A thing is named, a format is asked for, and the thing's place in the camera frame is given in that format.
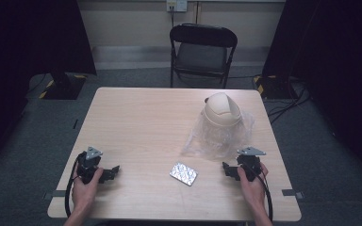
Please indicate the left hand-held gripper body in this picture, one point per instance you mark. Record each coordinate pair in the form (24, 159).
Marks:
(88, 163)

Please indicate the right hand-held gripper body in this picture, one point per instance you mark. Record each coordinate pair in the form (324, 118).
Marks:
(250, 163)

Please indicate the person's right hand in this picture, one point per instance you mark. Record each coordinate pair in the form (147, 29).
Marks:
(253, 190)

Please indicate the person's left hand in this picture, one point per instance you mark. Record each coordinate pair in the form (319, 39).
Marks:
(83, 190)

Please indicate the clear plastic bag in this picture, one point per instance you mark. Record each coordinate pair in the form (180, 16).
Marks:
(201, 142)

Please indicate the small black floor strip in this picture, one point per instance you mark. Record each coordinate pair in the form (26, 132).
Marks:
(75, 124)

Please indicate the silver foil blister pack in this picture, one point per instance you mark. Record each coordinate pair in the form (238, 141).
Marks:
(184, 173)

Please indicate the cream swing-lid trash bin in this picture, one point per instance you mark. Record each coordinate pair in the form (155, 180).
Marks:
(221, 111)

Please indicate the black stand base striped tape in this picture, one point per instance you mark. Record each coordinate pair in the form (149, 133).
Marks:
(63, 88)
(275, 88)

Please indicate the black folding chair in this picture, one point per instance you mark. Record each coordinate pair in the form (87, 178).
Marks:
(201, 56)

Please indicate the black curtain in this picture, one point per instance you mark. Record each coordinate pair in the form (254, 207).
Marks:
(336, 62)
(28, 47)

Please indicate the grey table edge bracket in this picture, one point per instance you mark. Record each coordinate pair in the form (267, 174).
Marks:
(292, 193)
(55, 194)

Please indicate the white wall socket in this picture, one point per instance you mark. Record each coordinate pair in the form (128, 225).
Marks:
(176, 5)

